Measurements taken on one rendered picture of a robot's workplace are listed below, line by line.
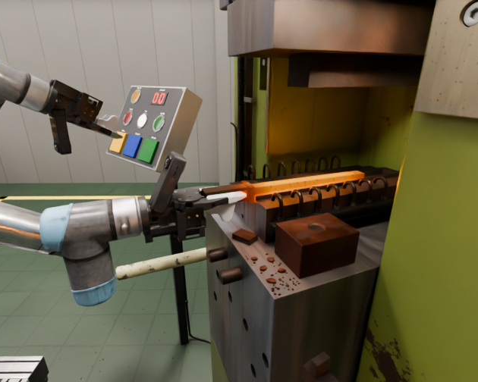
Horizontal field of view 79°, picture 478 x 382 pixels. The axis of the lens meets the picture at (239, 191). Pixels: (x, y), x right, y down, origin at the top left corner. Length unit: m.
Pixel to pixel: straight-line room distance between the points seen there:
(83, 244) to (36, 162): 3.80
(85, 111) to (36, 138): 3.37
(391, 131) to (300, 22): 0.51
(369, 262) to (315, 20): 0.42
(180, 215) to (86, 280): 0.19
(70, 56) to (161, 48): 0.99
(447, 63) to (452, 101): 0.04
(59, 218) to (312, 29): 0.51
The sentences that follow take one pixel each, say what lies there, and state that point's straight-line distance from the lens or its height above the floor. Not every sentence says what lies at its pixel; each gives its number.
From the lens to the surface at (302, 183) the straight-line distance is 0.66.
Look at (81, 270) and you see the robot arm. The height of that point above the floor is 0.92.
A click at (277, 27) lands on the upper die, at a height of 1.30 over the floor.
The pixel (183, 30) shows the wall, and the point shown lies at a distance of 3.52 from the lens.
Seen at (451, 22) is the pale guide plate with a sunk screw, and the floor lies 1.29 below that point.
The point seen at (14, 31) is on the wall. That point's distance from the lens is 4.16.
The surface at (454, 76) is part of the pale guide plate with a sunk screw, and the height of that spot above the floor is 1.23.
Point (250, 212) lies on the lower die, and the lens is 0.64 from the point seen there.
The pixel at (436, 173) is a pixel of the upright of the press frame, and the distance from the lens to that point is 0.47.
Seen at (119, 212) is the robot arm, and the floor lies 1.01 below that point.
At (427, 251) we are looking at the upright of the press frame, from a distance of 0.50.
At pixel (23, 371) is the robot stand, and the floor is 0.23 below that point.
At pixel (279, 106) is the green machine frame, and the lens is 0.82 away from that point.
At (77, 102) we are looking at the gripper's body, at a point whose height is 1.17.
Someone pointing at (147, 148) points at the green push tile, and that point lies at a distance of 0.99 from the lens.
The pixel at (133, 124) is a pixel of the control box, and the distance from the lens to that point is 1.12.
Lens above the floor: 1.23
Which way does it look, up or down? 21 degrees down
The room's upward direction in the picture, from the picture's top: straight up
